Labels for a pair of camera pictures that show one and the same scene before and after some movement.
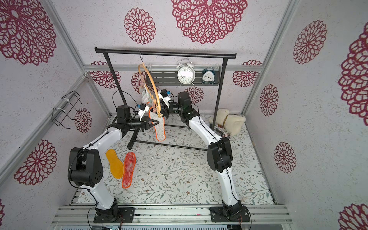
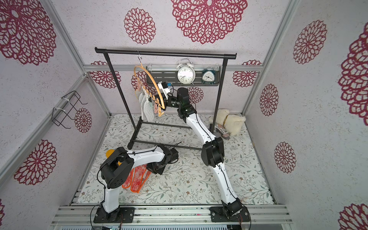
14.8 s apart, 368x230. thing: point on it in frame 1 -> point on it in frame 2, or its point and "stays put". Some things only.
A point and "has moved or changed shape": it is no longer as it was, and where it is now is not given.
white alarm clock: x=186 y=73 stays put
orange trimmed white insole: x=146 y=98 -> x=147 y=176
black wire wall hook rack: x=59 y=115 stays put
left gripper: x=145 y=123 -> x=150 y=166
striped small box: x=222 y=130 stays put
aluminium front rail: x=76 y=215 stays put
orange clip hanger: x=158 y=113 has moved or changed shape
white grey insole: x=145 y=94 -> x=148 y=110
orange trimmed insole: x=160 y=128 -> x=137 y=178
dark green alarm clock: x=208 y=76 stays put
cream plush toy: x=233 y=123 stays put
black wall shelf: x=167 y=75 stays put
